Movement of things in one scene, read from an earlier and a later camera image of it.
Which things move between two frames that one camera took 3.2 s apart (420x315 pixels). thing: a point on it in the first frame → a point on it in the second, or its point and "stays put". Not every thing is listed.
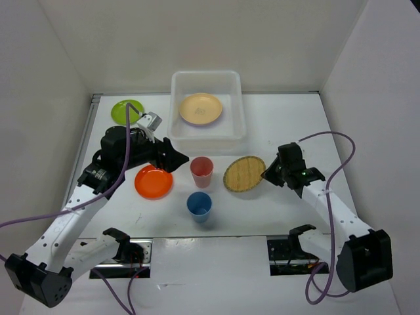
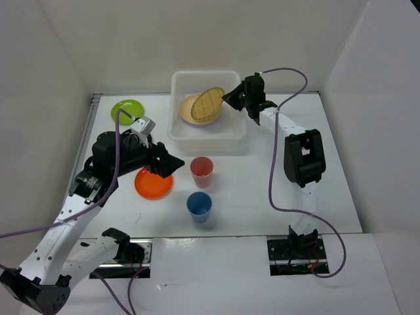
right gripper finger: x=273 y=169 → x=237 y=97
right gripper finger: x=275 y=176 → x=237 y=101
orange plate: x=153 y=183 stays put
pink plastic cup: x=201 y=168 stays put
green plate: x=119 y=111 stays put
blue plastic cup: x=199 y=205 stays put
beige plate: x=200 y=109 stays put
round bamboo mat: x=243 y=173 → x=207 y=103
